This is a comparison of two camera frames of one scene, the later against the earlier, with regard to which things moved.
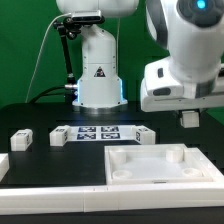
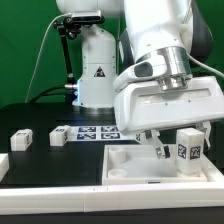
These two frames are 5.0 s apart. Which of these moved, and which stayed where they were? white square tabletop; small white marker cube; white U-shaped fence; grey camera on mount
Moved: small white marker cube
Stayed: white U-shaped fence; grey camera on mount; white square tabletop
